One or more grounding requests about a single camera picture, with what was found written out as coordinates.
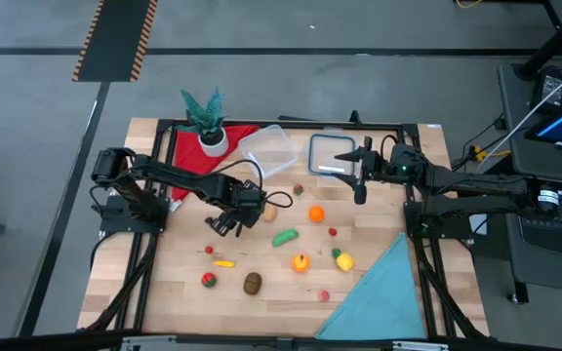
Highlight orange toy tangerine with stem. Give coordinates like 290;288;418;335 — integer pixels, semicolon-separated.
291;253;311;274

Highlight black power adapter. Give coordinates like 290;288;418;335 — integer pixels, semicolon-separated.
529;65;562;111

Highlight yellow toy pineapple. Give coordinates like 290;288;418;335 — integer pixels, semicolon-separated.
331;248;355;273

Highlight black equipment cart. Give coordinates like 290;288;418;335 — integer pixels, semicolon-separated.
498;62;562;306

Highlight brown toy kiwi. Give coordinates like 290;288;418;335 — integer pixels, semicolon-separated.
242;271;263;296

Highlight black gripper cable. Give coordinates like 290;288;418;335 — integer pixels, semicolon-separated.
217;158;295;210
380;134;402;157

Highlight black stand leg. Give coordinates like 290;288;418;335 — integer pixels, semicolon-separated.
512;0;562;82

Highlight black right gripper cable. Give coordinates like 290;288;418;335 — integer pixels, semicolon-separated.
380;134;402;157

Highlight silver aluminium extrusion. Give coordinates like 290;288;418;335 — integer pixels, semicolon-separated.
121;333;179;351
391;339;451;351

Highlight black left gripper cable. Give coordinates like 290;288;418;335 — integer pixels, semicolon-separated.
217;158;295;210

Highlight green plant in white pot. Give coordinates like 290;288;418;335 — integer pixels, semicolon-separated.
176;87;230;158

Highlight clear plastic container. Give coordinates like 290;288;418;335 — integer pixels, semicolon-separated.
237;123;300;180

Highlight green toy pea pod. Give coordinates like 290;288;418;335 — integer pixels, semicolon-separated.
271;228;301;249

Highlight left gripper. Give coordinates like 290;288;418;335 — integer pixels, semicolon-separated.
205;178;266;239

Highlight blue-rimmed container lid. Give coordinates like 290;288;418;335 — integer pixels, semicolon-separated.
304;130;360;177

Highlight white cable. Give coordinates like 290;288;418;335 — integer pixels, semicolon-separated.
475;57;562;172

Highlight red cloth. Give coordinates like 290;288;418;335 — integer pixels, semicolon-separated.
170;124;261;202

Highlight black aluminium rig frame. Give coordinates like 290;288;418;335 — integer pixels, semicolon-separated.
78;110;492;351

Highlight black mat hazard-striped edges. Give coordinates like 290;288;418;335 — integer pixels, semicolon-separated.
70;0;159;83

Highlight teal cloth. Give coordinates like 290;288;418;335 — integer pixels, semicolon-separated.
313;232;427;341

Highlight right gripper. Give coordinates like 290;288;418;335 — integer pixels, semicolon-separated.
331;136;394;206

